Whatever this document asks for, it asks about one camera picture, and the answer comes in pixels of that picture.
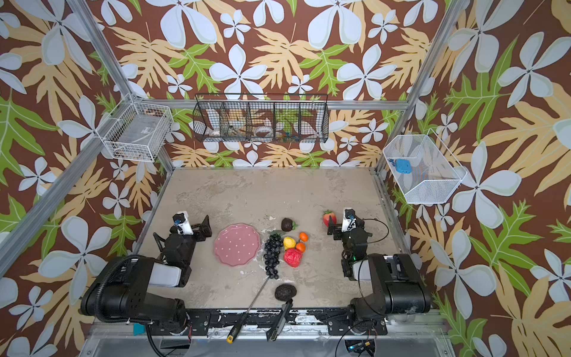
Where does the white wire basket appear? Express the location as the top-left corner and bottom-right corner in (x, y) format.
(101, 99), (173, 162)
(383, 130), (468, 205)

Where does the black wire basket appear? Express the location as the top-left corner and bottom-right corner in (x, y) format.
(190, 93), (330, 143)

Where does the white wire basket left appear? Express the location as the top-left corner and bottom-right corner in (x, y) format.
(101, 99), (173, 162)

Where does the black grape bunch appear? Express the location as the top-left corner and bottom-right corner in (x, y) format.
(263, 232), (283, 280)

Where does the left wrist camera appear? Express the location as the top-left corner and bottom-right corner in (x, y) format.
(171, 211), (193, 235)

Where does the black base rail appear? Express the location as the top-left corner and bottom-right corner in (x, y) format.
(146, 306), (389, 336)

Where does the white wire basket right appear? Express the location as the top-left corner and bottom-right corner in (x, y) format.
(383, 130), (468, 205)

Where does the pink polka dot plate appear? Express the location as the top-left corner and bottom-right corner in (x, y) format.
(214, 223), (261, 267)

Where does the dark avocado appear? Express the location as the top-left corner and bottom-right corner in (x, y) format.
(274, 284), (297, 302)

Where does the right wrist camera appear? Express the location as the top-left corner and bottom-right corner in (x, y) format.
(341, 208), (357, 232)

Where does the red strawberry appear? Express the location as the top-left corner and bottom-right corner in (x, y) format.
(323, 210), (337, 228)

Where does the red apple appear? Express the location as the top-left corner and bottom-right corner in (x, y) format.
(283, 248), (303, 268)

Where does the blue object in basket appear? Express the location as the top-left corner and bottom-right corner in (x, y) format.
(390, 159), (413, 174)

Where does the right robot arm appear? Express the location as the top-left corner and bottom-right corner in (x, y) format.
(327, 220), (432, 326)

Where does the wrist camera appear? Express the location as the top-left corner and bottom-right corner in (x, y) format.
(341, 208), (357, 232)
(171, 211), (193, 235)

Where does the black rod yellow tip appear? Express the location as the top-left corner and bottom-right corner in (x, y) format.
(226, 276), (270, 344)

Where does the dark purple mangosteen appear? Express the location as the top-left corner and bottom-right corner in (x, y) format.
(281, 218), (298, 232)

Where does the yellow lemon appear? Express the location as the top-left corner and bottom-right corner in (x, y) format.
(283, 237), (297, 251)

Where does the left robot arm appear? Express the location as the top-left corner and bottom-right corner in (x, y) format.
(80, 211), (212, 334)

